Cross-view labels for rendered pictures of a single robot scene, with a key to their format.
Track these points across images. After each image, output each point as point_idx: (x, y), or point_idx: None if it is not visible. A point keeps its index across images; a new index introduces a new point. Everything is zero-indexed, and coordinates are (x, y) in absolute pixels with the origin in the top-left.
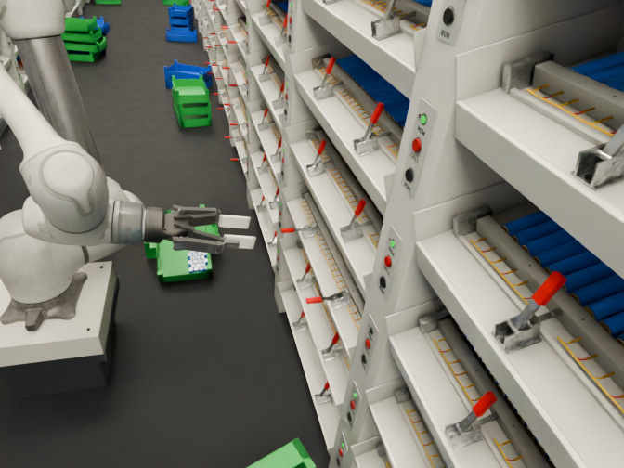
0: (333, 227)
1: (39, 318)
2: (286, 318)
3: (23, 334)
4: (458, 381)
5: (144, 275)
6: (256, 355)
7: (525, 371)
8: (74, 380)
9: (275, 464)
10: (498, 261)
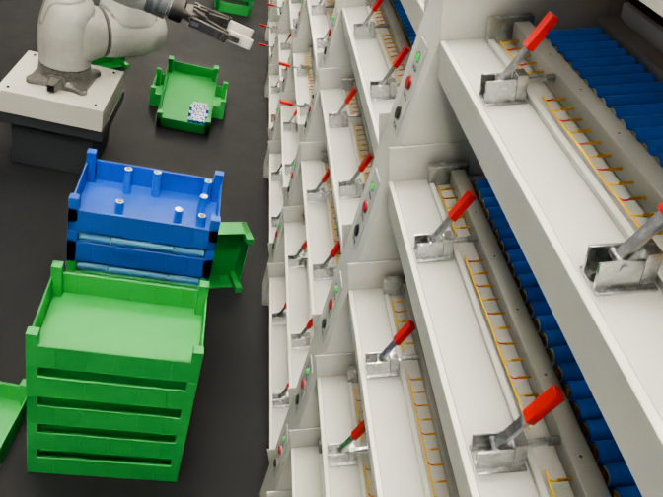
0: (314, 41)
1: (58, 85)
2: (268, 183)
3: (42, 93)
4: (349, 106)
5: (143, 115)
6: (231, 197)
7: (358, 43)
8: (66, 159)
9: (221, 228)
10: (377, 13)
